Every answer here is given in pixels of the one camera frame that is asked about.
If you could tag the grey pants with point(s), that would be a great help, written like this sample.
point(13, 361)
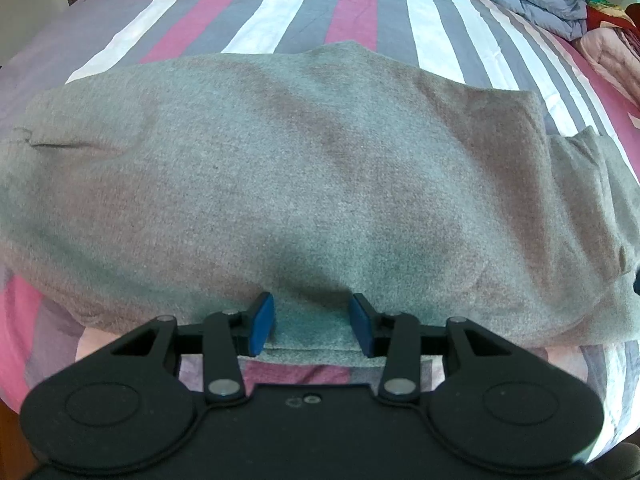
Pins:
point(310, 200)

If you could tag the striped bed sheet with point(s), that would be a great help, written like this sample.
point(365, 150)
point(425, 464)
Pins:
point(310, 5)

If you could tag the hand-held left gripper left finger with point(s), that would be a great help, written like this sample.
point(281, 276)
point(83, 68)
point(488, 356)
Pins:
point(263, 322)

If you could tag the pink quilted blanket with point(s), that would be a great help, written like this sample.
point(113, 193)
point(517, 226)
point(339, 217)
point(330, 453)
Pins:
point(612, 55)

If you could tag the colourful patterned cloth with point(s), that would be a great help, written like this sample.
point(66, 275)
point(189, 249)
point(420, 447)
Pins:
point(612, 10)

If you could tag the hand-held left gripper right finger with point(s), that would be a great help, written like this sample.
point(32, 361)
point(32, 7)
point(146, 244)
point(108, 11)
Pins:
point(361, 325)

